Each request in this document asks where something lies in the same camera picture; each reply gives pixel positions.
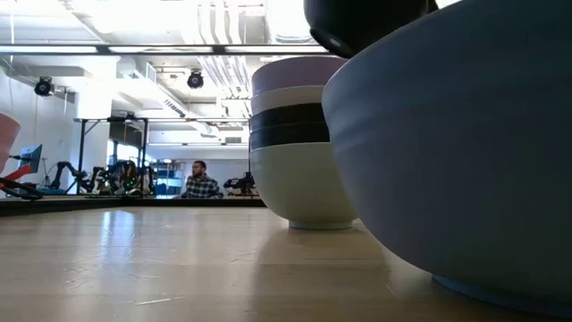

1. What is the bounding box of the dark hanging panel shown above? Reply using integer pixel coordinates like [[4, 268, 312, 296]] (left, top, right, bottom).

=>
[[109, 121, 144, 148]]

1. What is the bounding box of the black background station frame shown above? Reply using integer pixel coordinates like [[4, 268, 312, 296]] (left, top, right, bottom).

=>
[[73, 114, 258, 196]]

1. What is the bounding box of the blue storage shelf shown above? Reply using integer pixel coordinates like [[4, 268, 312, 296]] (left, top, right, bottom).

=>
[[149, 159, 185, 197]]

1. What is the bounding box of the thick black cable loop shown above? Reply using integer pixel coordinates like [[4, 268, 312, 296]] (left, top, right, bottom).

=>
[[0, 176, 45, 200]]

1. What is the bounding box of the person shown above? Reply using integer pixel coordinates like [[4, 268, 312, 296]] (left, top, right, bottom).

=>
[[178, 159, 224, 199]]

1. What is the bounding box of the background computer monitor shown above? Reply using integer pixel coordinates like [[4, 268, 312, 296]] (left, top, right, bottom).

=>
[[17, 143, 44, 174]]

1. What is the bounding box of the white bowl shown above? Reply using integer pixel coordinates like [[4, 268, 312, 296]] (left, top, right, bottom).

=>
[[249, 84, 326, 116]]

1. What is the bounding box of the black bowl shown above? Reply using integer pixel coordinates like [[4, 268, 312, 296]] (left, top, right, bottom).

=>
[[248, 102, 326, 132], [303, 0, 442, 59], [248, 121, 331, 152]]

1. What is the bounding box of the blue bowl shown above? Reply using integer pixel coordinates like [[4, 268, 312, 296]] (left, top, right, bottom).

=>
[[321, 0, 572, 319]]

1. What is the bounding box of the black ceiling spotlight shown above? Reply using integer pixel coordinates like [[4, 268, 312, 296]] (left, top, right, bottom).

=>
[[34, 75, 55, 97], [186, 69, 206, 89]]

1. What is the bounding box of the red object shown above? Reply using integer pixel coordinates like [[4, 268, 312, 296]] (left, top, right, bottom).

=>
[[4, 163, 35, 183]]

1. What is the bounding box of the black aluminium table frame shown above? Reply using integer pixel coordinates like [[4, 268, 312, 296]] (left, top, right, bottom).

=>
[[0, 195, 268, 217]]

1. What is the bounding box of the lavender bowl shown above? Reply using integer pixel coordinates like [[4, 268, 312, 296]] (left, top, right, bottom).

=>
[[250, 55, 349, 97]]

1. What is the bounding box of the pink bowl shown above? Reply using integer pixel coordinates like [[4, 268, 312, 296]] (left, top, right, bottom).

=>
[[0, 111, 22, 175]]

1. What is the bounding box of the light green bowl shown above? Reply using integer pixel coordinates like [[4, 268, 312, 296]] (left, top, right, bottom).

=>
[[248, 141, 359, 231]]

